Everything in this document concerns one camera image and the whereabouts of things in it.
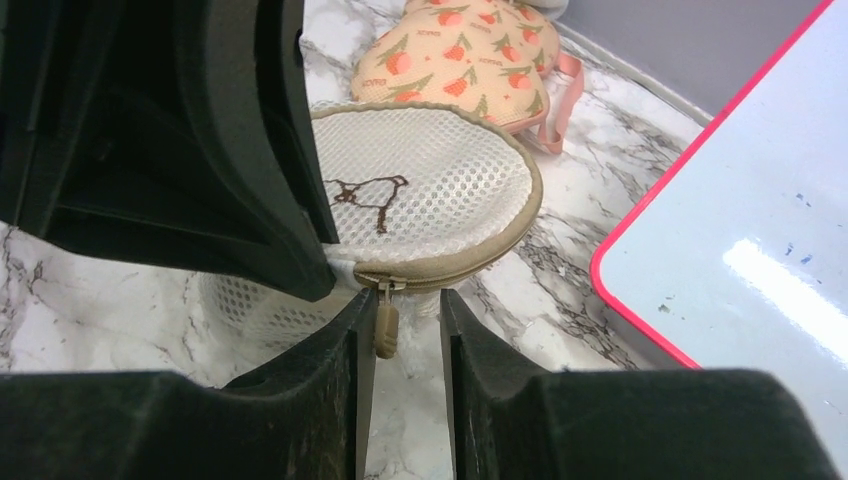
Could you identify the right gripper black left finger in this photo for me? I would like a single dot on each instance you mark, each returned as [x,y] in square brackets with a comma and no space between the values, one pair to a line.
[303,415]

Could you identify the peach floral bra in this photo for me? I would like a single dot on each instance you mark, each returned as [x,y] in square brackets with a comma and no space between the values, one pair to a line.
[499,60]

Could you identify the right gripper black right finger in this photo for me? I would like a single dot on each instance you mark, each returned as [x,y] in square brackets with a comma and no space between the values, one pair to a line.
[512,419]

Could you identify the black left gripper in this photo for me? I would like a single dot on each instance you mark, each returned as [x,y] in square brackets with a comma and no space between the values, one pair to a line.
[166,133]

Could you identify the pink framed whiteboard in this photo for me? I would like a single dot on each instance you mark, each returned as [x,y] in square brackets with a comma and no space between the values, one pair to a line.
[737,256]

